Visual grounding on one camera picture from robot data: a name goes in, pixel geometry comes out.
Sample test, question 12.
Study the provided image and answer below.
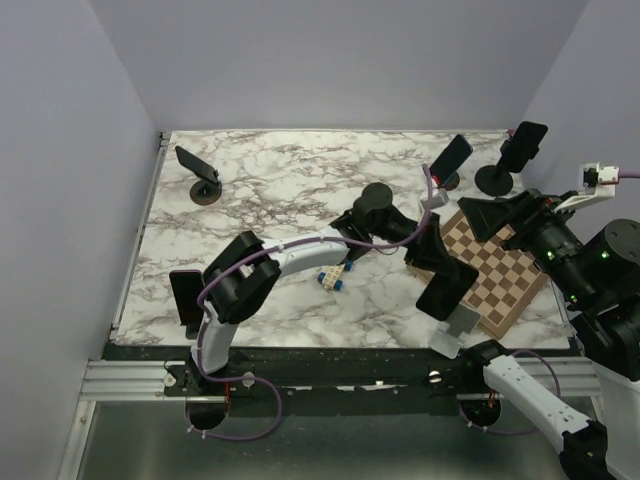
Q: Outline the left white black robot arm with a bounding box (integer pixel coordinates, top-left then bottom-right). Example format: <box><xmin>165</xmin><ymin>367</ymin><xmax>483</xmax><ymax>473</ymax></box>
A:
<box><xmin>187</xmin><ymin>183</ymin><xmax>479</xmax><ymax>395</ymax></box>

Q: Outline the round wooden base stand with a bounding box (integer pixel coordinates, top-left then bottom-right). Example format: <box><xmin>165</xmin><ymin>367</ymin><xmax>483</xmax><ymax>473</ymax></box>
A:
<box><xmin>189</xmin><ymin>180</ymin><xmax>222</xmax><ymax>206</ymax></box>

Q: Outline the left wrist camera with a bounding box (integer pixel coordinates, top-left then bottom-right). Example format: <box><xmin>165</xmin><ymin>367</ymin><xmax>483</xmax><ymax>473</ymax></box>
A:
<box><xmin>419</xmin><ymin>188</ymin><xmax>449</xmax><ymax>211</ymax></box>

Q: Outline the round wooden stand right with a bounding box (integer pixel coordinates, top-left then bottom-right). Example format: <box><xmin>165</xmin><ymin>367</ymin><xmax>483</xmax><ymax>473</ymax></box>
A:
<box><xmin>432</xmin><ymin>173</ymin><xmax>460</xmax><ymax>191</ymax></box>

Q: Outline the toy brick car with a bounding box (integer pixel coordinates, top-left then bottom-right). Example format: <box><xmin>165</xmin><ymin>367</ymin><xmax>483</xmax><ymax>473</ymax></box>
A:
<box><xmin>317</xmin><ymin>261</ymin><xmax>353</xmax><ymax>291</ymax></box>

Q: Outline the black phone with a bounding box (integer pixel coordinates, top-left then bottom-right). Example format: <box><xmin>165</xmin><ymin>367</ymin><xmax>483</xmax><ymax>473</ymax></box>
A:
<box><xmin>169</xmin><ymin>269</ymin><xmax>204</xmax><ymax>326</ymax></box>
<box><xmin>175</xmin><ymin>146</ymin><xmax>219</xmax><ymax>183</ymax></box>
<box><xmin>509</xmin><ymin>121</ymin><xmax>549</xmax><ymax>173</ymax></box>

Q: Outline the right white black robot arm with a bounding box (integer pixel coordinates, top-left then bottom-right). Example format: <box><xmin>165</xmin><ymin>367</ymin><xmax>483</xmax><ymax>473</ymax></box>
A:
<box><xmin>458</xmin><ymin>189</ymin><xmax>639</xmax><ymax>479</ymax></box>

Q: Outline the wooden chessboard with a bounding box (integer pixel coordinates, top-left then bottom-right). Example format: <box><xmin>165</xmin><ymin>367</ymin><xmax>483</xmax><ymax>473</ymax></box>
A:
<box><xmin>441</xmin><ymin>211</ymin><xmax>560</xmax><ymax>340</ymax></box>

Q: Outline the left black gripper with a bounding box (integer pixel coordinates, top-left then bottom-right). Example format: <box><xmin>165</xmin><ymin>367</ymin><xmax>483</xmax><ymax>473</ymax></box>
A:
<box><xmin>368</xmin><ymin>210</ymin><xmax>456</xmax><ymax>276</ymax></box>

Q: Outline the black folding phone stand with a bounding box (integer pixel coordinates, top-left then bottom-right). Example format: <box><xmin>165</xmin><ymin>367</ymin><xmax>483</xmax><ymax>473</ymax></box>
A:
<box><xmin>185</xmin><ymin>321</ymin><xmax>202</xmax><ymax>340</ymax></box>

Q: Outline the white plastic phone stand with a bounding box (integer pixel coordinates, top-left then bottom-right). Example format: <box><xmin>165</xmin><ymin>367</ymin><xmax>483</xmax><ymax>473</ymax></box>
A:
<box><xmin>429</xmin><ymin>304</ymin><xmax>482</xmax><ymax>359</ymax></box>

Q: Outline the black phone on pole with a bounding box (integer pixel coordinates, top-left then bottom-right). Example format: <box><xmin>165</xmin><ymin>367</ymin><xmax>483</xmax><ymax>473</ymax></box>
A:
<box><xmin>509</xmin><ymin>121</ymin><xmax>549</xmax><ymax>173</ymax></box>

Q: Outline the black pole phone stand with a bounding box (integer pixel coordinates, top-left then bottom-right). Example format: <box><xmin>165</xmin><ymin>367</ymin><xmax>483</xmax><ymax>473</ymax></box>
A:
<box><xmin>474</xmin><ymin>139</ymin><xmax>524</xmax><ymax>197</ymax></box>

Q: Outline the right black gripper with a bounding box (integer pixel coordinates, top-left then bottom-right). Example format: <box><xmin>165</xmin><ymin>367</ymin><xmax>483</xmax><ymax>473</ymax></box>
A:
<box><xmin>458</xmin><ymin>183</ymin><xmax>596</xmax><ymax>303</ymax></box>

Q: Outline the blue-edged phone back right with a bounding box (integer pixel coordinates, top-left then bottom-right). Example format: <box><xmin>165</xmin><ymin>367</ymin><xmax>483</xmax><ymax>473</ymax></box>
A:
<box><xmin>429</xmin><ymin>134</ymin><xmax>473</xmax><ymax>187</ymax></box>

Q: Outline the black smartphone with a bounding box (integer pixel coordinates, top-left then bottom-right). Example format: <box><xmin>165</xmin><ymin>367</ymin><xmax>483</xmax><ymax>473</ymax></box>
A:
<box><xmin>415</xmin><ymin>266</ymin><xmax>479</xmax><ymax>321</ymax></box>

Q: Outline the aluminium frame rail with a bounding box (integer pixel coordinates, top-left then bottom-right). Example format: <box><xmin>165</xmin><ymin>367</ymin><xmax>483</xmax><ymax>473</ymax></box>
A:
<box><xmin>74</xmin><ymin>130</ymin><xmax>601</xmax><ymax>401</ymax></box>

